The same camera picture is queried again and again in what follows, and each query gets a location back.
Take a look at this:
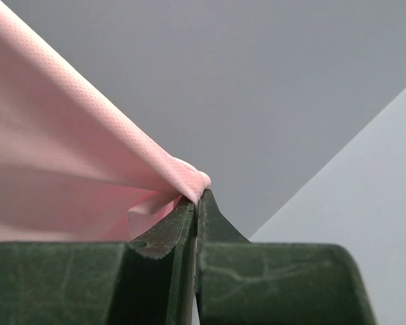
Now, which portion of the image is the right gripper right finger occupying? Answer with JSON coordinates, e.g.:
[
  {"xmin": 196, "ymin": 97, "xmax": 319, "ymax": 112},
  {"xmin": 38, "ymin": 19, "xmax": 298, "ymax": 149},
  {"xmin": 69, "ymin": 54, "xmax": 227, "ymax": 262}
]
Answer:
[{"xmin": 196, "ymin": 190, "xmax": 376, "ymax": 324}]

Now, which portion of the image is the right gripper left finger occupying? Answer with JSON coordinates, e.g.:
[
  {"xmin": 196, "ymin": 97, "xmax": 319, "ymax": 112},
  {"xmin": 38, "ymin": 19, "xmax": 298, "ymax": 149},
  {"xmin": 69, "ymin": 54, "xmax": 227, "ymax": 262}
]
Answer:
[{"xmin": 0, "ymin": 198, "xmax": 196, "ymax": 324}]

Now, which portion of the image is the pink garment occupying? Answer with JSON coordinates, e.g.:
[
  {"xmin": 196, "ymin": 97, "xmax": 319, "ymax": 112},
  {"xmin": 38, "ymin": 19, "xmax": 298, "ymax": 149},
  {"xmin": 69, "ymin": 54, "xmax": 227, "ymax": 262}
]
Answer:
[{"xmin": 0, "ymin": 1, "xmax": 210, "ymax": 242}]

